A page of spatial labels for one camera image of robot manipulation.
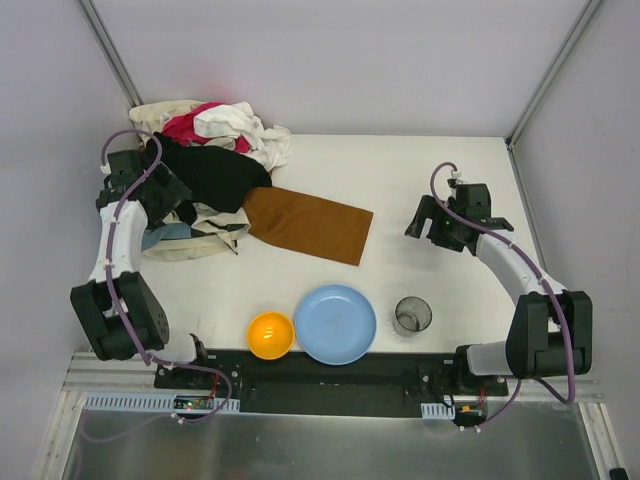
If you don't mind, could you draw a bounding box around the black cloth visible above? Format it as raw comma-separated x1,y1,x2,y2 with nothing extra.
141,133,272,225

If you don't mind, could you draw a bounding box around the beige zip jacket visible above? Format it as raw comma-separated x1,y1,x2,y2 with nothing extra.
129,100,250,261

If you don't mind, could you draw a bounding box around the brown cloth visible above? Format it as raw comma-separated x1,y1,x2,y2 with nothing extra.
244,187,374,266

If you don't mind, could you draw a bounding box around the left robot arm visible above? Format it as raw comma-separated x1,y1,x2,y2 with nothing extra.
70,150,206,364

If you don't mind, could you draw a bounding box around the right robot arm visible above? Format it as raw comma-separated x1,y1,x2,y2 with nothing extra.
405,182,593,404

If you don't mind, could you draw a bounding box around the blue-grey cloth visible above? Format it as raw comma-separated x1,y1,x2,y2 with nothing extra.
141,223,191,251

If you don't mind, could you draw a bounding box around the pink cloth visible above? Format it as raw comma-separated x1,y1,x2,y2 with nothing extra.
162,102,252,153

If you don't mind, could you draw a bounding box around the white cloth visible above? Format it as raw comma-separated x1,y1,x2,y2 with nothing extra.
193,101,293,177

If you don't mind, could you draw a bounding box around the dark transparent cup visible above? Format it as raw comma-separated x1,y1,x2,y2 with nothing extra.
393,296,433,337

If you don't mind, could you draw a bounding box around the light blue plate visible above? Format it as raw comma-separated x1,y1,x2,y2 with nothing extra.
294,284,377,366

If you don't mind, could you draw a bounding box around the orange bowl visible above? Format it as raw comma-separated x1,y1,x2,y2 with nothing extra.
246,312,295,361

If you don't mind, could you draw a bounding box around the left aluminium frame post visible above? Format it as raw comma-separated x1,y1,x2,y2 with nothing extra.
74,0,142,108

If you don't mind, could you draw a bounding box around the aluminium frame post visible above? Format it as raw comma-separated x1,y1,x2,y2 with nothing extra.
505,0,606,151
74,0,142,108

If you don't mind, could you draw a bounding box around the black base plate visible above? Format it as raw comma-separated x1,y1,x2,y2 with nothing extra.
154,349,508,418

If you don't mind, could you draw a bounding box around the aluminium front rail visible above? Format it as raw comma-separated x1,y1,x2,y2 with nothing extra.
64,352,604,402

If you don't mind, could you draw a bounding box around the right aluminium frame post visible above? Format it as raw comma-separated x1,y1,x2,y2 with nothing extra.
505,0,606,151

